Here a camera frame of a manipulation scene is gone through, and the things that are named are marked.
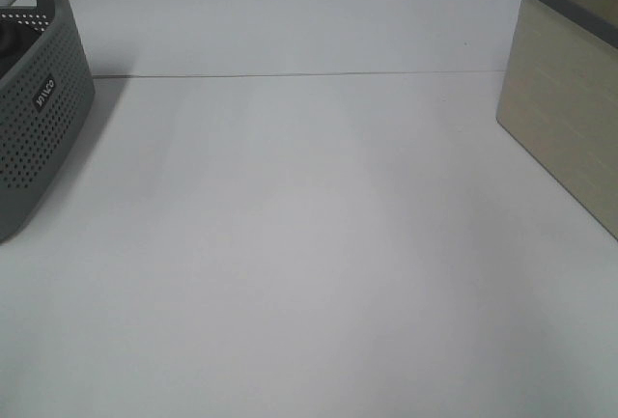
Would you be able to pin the beige storage basket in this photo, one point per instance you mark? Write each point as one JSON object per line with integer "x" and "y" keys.
{"x": 559, "y": 97}

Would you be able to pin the grey perforated plastic basket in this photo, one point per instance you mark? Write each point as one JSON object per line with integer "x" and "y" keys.
{"x": 47, "y": 91}

